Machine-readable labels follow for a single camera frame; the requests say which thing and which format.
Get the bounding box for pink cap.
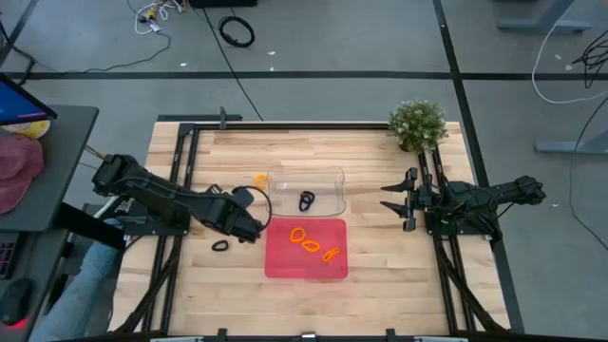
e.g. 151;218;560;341
0;134;45;215

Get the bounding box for coiled black floor cable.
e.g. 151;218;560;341
218;15;256;48

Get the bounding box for blue-screen monitor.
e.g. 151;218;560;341
0;73;58;127

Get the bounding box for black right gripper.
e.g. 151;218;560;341
379;166;436;233

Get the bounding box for white floor cable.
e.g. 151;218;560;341
531;18;608;105

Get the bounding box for yellow wires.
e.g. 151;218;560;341
84;144;108;162

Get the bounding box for long black floor cable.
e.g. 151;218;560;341
201;7;265;123

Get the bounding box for black floor box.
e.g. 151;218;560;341
188;0;257;9

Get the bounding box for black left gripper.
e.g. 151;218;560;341
203;192;265;244

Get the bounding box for yellow round object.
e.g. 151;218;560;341
0;119;51;141

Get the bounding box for pink translucent plastic bin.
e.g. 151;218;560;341
264;218;350;280

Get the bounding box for thin black floor cable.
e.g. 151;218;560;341
0;18;172;76

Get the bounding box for curved black floor cable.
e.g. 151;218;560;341
568;94;608;253

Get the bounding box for clear plastic bin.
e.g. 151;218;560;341
266;164;347;218

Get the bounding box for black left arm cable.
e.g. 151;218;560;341
231;184;274;233

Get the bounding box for dark grey side desk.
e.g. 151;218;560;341
0;104;100;234

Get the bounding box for black cable bundle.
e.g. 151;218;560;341
572;28;608;90

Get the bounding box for black aluminium table frame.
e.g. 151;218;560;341
109;106;512;342

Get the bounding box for dark keyboard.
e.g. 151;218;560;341
0;231;21;280

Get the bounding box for grey desk foot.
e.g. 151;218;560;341
497;0;593;34
535;130;608;156

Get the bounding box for white cable bundle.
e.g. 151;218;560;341
134;0;187;36

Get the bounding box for person's leg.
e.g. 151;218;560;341
28;239;120;342

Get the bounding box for black diagonal bar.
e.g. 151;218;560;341
53;201;127;252

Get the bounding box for small green potted plant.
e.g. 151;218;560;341
388;99;448;154

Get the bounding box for black computer mouse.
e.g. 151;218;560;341
0;278;34;329

